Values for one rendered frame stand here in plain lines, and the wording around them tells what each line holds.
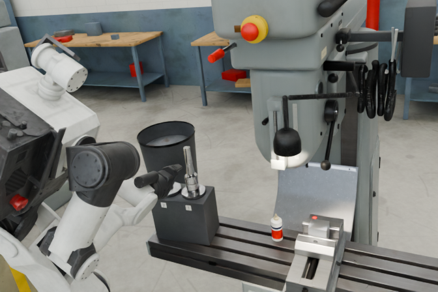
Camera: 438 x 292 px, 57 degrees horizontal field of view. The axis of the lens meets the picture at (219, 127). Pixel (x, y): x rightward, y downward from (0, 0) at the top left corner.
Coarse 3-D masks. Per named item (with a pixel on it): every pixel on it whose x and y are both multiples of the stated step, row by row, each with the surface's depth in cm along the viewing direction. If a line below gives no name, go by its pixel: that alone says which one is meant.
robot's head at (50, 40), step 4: (44, 36) 92; (48, 36) 92; (40, 40) 92; (44, 40) 92; (48, 40) 93; (52, 40) 92; (56, 40) 92; (40, 44) 92; (44, 44) 91; (52, 44) 95; (56, 44) 92; (60, 44) 91; (36, 48) 90; (64, 48) 91; (32, 52) 92; (68, 52) 91; (72, 52) 91; (32, 56) 90; (72, 56) 91; (76, 56) 92; (32, 60) 91; (32, 64) 92
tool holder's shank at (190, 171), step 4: (184, 148) 142; (188, 148) 141; (184, 152) 142; (188, 152) 142; (184, 156) 143; (188, 156) 142; (188, 160) 143; (188, 164) 143; (192, 164) 145; (188, 168) 144; (192, 168) 145; (188, 172) 145; (192, 172) 145
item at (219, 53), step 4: (232, 44) 104; (236, 44) 105; (224, 48) 100; (228, 48) 101; (232, 48) 103; (216, 52) 96; (220, 52) 97; (224, 52) 99; (212, 56) 94; (216, 56) 95; (220, 56) 96; (212, 60) 94; (216, 60) 95
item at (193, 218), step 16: (176, 192) 150; (208, 192) 149; (160, 208) 150; (176, 208) 148; (192, 208) 145; (208, 208) 147; (160, 224) 154; (176, 224) 151; (192, 224) 148; (208, 224) 148; (176, 240) 155; (192, 240) 152; (208, 240) 149
